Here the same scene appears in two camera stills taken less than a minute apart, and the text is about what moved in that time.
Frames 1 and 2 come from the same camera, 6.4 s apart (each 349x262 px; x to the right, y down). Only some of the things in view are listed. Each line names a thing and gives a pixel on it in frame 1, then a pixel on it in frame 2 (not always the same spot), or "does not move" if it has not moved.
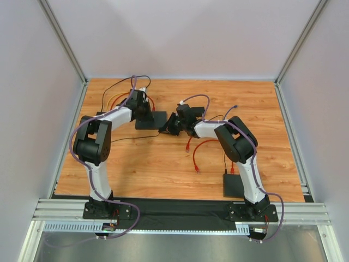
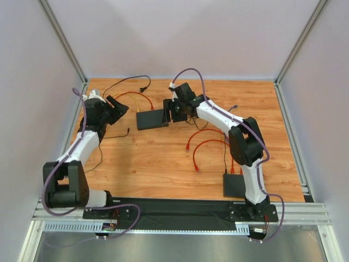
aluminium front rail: (59, 209) does not move
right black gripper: (174, 123) to (172, 111)
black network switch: (158, 122) does not move
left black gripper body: (142, 112) to (111, 109)
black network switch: (233, 186) does not move
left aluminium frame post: (62, 37) does not move
